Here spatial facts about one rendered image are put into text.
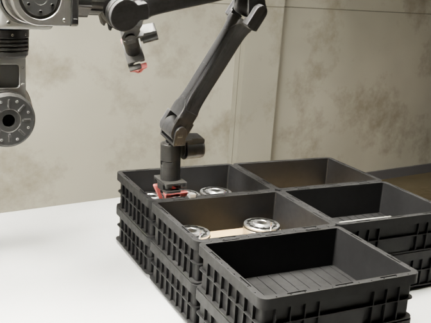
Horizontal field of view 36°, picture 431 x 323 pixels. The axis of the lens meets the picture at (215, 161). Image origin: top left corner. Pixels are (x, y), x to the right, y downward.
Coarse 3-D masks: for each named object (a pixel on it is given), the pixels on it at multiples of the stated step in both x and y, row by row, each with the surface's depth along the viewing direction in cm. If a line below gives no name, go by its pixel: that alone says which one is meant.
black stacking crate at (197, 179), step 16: (128, 176) 203; (144, 176) 205; (192, 176) 213; (208, 176) 215; (224, 176) 218; (240, 176) 211; (128, 192) 196; (128, 208) 196; (144, 208) 184; (144, 224) 184
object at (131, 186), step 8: (184, 168) 211; (192, 168) 212; (200, 168) 213; (232, 168) 216; (120, 176) 198; (248, 176) 206; (128, 184) 192; (264, 184) 199; (136, 192) 186; (144, 192) 183; (232, 192) 188; (240, 192) 189; (248, 192) 189; (144, 200) 180; (152, 200) 177; (160, 200) 178
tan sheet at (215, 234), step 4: (240, 228) 189; (212, 232) 185; (216, 232) 185; (220, 232) 185; (224, 232) 185; (228, 232) 186; (232, 232) 186; (236, 232) 186; (240, 232) 186; (212, 236) 181; (216, 236) 182; (220, 236) 182
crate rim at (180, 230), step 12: (252, 192) 190; (264, 192) 190; (276, 192) 191; (156, 204) 174; (300, 204) 182; (168, 216) 166; (180, 228) 158; (300, 228) 164; (312, 228) 164; (192, 240) 152; (204, 240) 152
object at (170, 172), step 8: (160, 160) 185; (160, 168) 184; (168, 168) 183; (176, 168) 183; (160, 176) 185; (168, 176) 183; (176, 176) 184; (168, 184) 181; (176, 184) 182; (184, 184) 183
